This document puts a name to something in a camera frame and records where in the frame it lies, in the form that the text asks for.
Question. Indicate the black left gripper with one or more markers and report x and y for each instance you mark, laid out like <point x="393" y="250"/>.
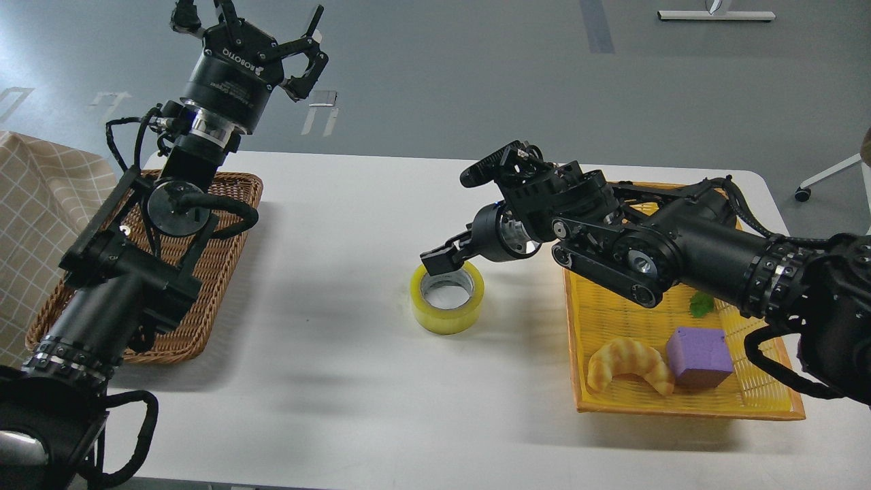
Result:
<point x="231" y="85"/>

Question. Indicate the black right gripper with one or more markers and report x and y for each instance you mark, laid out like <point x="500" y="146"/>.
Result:
<point x="495" y="234"/>

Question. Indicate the yellow tape roll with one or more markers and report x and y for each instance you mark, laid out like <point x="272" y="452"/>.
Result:
<point x="447" y="321"/>

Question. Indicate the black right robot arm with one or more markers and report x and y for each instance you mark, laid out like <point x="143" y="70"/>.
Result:
<point x="638" y="241"/>

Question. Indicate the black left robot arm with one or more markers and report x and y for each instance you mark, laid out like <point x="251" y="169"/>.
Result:
<point x="132" y="267"/>

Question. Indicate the brown wicker basket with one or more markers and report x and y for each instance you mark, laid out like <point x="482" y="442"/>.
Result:
<point x="214" y="270"/>

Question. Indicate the yellow plastic basket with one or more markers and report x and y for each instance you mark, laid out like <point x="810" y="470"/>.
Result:
<point x="597" y="316"/>

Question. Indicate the toy croissant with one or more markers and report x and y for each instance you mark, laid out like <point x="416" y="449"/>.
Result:
<point x="625" y="355"/>

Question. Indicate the beige checkered cloth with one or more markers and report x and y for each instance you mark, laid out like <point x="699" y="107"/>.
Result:
<point x="49" y="193"/>

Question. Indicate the orange toy carrot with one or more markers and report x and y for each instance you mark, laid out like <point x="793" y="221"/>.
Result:
<point x="701" y="304"/>

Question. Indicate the purple foam block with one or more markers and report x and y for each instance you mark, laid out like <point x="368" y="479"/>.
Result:
<point x="699" y="357"/>

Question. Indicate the office chair leg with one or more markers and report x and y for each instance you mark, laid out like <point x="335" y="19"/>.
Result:
<point x="803" y="191"/>

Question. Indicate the white stand base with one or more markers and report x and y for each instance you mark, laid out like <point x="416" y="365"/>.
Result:
<point x="717" y="11"/>

